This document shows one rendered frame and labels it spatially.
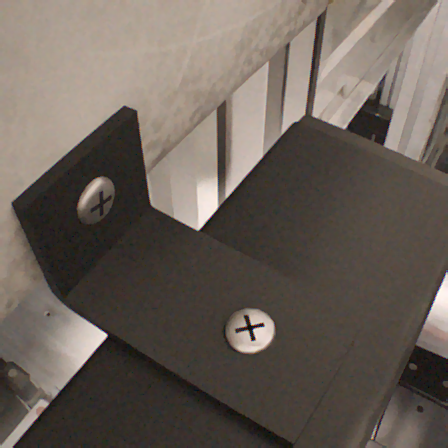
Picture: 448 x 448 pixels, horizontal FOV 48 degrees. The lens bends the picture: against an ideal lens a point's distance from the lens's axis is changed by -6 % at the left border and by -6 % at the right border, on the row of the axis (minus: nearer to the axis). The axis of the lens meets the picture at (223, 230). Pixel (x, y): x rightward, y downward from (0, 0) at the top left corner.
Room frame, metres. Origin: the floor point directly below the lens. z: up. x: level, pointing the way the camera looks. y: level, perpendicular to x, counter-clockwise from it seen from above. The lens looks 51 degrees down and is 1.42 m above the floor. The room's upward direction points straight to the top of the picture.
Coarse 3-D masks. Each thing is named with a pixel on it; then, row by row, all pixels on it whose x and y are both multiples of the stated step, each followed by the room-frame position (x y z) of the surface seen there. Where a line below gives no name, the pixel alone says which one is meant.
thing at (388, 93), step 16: (400, 64) 0.55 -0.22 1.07; (384, 80) 0.56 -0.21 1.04; (400, 80) 0.55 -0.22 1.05; (368, 96) 0.56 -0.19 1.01; (384, 96) 0.56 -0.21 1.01; (368, 112) 0.54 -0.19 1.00; (384, 112) 0.54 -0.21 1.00; (352, 128) 0.55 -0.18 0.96; (368, 128) 0.54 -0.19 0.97; (384, 128) 0.53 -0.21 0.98
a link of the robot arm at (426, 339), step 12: (444, 288) 0.22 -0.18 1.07; (444, 300) 0.21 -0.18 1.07; (432, 312) 0.21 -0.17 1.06; (444, 312) 0.20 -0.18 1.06; (432, 324) 0.20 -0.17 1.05; (444, 324) 0.20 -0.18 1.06; (420, 336) 0.20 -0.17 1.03; (432, 336) 0.19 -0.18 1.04; (444, 336) 0.19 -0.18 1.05; (432, 348) 0.19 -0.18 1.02; (444, 348) 0.18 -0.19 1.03
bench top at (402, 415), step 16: (400, 400) 0.27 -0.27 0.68; (416, 400) 0.26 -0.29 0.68; (384, 416) 0.24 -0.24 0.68; (400, 416) 0.24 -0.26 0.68; (416, 416) 0.24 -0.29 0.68; (432, 416) 0.24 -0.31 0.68; (384, 432) 0.22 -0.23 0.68; (400, 432) 0.22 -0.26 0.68; (416, 432) 0.21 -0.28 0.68; (432, 432) 0.21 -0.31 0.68
